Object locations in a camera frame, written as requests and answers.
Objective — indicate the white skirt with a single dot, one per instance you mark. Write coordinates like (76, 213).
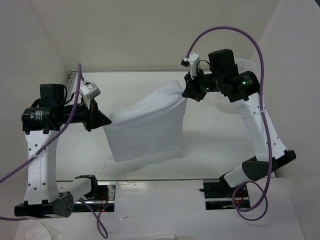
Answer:
(152, 126)

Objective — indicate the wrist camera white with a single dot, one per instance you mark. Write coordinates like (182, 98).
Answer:
(191, 62)
(90, 91)

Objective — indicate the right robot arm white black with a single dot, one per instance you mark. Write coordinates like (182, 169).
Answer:
(242, 90)

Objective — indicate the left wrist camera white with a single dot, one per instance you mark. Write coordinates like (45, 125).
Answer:
(90, 91)

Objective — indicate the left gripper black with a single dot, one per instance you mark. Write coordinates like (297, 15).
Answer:
(94, 117)

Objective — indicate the aluminium table edge rail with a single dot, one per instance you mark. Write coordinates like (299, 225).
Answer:
(70, 83)

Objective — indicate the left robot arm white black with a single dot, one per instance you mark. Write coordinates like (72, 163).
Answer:
(42, 124)

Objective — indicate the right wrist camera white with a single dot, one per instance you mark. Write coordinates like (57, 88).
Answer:
(191, 62)

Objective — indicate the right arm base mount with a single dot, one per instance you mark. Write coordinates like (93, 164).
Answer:
(219, 197)

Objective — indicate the white perforated plastic basket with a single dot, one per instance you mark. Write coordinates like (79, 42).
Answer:
(243, 65)

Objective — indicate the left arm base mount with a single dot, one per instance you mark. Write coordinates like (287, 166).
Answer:
(104, 198)

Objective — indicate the crumpled white tissue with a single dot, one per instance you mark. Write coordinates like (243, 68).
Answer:
(43, 232)

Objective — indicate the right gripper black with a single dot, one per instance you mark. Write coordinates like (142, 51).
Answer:
(191, 89)

